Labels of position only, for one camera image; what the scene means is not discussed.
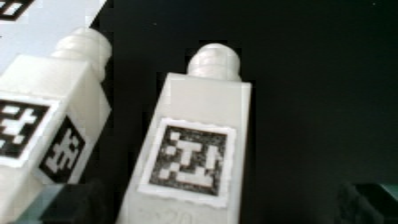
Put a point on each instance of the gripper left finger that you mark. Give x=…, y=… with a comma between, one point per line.
x=75, y=204

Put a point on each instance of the white leg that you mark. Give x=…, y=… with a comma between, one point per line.
x=186, y=185
x=54, y=113

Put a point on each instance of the white marker sheet with tags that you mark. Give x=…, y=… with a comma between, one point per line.
x=36, y=22

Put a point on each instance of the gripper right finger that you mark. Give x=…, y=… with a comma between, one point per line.
x=369, y=204

